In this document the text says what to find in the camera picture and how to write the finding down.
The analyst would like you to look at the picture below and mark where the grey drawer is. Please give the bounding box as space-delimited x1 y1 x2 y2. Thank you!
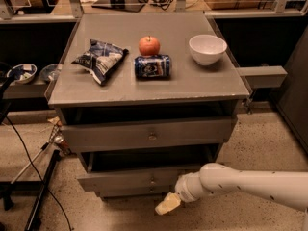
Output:
78 143 221 192
62 116 237 153
95 185 170 198

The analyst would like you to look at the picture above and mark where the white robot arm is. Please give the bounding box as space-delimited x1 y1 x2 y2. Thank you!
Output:
155 163 308 231

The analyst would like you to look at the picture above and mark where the grey bottom drawer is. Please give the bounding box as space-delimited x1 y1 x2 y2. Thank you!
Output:
95 185 170 198

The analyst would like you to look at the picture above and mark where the grey top drawer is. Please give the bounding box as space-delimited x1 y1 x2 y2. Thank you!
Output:
62 116 237 153

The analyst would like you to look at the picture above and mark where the grey wooden drawer cabinet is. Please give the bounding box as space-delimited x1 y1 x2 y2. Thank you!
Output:
44 11 252 200

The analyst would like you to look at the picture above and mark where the blue soda can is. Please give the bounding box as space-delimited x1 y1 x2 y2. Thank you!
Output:
134 55 171 78

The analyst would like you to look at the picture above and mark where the black floor stand bar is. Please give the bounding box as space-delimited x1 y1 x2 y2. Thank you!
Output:
24 150 60 231

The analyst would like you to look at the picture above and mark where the white bowl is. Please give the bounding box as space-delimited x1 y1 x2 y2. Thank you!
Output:
189 35 227 65

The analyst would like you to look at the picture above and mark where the red apple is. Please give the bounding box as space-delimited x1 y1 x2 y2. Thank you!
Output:
139 36 160 56

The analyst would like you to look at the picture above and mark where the blue chip bag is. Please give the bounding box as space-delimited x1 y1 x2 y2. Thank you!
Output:
72 39 129 86

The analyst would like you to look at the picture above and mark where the small grey bowl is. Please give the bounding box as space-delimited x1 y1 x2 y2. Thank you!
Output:
39 64 62 83

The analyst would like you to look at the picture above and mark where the bowl with blue contents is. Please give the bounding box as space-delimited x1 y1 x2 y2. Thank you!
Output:
7 64 38 85

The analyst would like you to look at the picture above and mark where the black monitor stand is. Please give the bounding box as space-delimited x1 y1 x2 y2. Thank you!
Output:
91 0 145 13

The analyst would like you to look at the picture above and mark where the black floor cable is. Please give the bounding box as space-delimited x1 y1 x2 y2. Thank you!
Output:
4 115 73 231

